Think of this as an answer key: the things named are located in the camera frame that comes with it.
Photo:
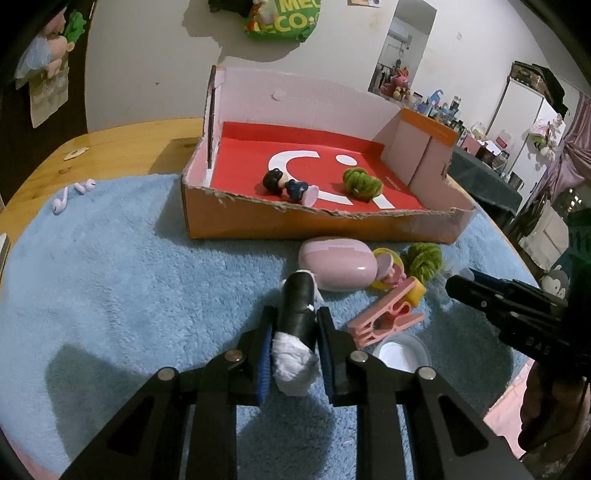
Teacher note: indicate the wall picture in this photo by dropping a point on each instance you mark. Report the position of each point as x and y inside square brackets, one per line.
[364, 2]

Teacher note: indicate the pink plush rabbit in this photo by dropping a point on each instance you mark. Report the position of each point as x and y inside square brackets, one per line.
[400, 83]

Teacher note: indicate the purple curtain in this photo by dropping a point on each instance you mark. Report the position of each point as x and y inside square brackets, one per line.
[572, 138]

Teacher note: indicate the clear plastic round lid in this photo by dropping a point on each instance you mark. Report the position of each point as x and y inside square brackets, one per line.
[401, 353]

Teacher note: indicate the white earbuds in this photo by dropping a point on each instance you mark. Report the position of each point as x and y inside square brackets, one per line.
[60, 203]

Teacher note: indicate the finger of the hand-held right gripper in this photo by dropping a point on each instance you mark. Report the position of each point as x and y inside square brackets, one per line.
[475, 295]
[491, 277]

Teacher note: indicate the blue fluffy blanket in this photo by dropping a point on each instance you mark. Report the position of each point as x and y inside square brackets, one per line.
[138, 286]

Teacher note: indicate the green scrunchie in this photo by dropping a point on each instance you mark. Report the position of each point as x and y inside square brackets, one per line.
[422, 261]
[360, 182]

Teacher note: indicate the pink earbud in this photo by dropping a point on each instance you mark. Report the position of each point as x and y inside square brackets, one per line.
[85, 186]

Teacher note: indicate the white flower bunch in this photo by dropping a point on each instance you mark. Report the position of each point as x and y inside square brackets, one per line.
[547, 134]

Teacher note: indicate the dark cloth covered table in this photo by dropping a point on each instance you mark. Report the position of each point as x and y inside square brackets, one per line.
[485, 180]

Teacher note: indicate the black hanging item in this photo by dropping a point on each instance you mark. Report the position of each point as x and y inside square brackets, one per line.
[224, 4]

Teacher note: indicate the orange cardboard box tray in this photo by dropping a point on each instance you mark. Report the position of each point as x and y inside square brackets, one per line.
[323, 221]

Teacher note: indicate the pink clothes peg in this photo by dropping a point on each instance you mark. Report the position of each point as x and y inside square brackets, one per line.
[383, 323]

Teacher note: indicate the white device at table edge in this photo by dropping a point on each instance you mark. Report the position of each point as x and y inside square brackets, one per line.
[3, 254]

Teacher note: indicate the wall mirror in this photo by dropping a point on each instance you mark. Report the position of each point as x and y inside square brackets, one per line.
[401, 46]

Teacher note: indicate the dark bag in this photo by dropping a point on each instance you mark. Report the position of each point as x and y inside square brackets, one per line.
[535, 74]

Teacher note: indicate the bag of plush toys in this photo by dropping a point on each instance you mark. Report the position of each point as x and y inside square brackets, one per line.
[46, 50]

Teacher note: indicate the pink oval earbud case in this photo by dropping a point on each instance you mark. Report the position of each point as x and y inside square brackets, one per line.
[337, 267]

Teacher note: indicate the person's right hand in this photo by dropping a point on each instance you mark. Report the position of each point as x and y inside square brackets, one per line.
[547, 406]

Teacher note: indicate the row of bottles and jars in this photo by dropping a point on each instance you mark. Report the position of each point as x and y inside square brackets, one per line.
[461, 124]

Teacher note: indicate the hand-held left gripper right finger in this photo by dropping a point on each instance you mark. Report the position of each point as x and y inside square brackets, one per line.
[327, 364]

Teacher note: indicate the small paper sticker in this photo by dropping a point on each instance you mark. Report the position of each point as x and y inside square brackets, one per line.
[76, 152]

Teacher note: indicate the yellow plastic block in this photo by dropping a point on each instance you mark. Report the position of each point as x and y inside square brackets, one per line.
[415, 290]

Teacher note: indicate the white fridge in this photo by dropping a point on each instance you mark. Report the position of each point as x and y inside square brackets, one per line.
[521, 110]

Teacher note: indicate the green plastic bag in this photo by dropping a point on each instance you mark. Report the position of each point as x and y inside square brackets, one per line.
[277, 18]

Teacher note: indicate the hanging paper sheet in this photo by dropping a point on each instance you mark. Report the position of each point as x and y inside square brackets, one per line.
[46, 101]

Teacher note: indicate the white face plush toy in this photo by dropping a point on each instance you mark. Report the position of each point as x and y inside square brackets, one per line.
[554, 281]

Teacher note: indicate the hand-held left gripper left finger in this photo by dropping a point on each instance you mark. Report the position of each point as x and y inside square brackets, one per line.
[264, 364]

